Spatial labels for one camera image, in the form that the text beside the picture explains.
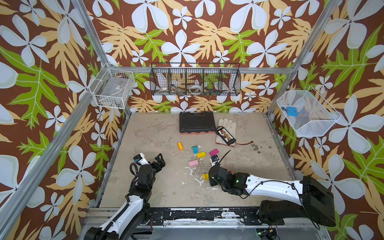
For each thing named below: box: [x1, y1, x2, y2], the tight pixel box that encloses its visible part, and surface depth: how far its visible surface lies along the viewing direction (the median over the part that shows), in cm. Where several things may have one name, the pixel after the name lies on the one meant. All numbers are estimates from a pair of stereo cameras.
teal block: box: [192, 145, 199, 154], surface depth 102 cm
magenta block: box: [209, 148, 219, 156], surface depth 101 cm
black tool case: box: [179, 111, 216, 135], surface depth 110 cm
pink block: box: [188, 160, 199, 167], surface depth 95 cm
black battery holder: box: [217, 126, 237, 146], surface depth 106 cm
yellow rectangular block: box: [196, 151, 207, 159], surface depth 98 cm
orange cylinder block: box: [177, 142, 184, 151], surface depth 103 cm
